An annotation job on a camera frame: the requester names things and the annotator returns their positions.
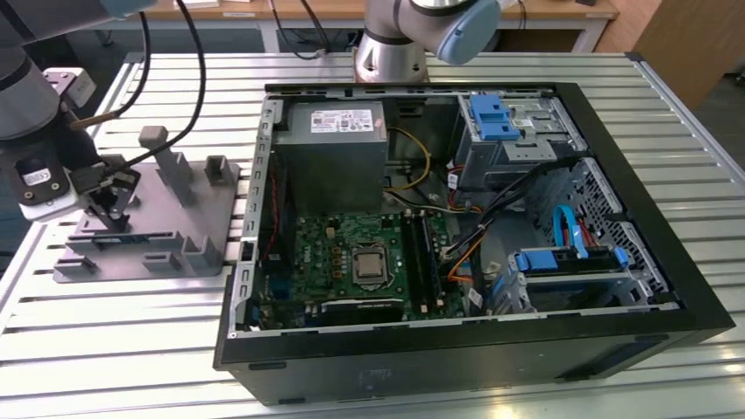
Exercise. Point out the wooden desk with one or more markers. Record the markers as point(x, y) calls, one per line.
point(581, 12)

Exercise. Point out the blue plastic drive bracket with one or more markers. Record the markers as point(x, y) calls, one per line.
point(492, 118)

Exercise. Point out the wooden cabinet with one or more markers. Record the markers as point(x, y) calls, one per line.
point(698, 43)

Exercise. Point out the blue disk carrier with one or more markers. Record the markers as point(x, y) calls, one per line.
point(536, 264)

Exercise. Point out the black hard disk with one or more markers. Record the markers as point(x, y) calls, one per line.
point(588, 260)

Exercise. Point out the green motherboard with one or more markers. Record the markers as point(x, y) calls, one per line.
point(320, 244)

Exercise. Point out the RAM slot with white latches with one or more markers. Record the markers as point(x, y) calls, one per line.
point(420, 257)

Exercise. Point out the white box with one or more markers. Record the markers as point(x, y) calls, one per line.
point(204, 3)

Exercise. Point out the silver disk bay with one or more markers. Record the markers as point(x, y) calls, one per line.
point(588, 286)

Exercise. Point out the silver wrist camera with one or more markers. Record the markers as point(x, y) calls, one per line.
point(40, 205)

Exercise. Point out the RAM slot with black latches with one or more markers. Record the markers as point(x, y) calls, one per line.
point(412, 257)
point(429, 257)

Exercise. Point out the grey power supply unit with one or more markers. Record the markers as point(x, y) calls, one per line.
point(332, 174)

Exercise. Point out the silver CPU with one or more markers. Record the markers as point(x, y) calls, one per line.
point(371, 265)

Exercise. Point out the black graphics card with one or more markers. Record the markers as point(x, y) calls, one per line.
point(361, 307)

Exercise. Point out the silver drive cage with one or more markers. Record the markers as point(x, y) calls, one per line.
point(524, 153)

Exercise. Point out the black PC case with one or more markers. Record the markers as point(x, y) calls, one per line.
point(524, 362)

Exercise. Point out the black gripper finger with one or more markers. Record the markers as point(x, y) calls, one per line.
point(104, 209)
point(127, 192)

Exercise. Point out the small black object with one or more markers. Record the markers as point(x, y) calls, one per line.
point(585, 2)

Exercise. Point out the grey parts rack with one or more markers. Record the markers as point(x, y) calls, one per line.
point(151, 209)

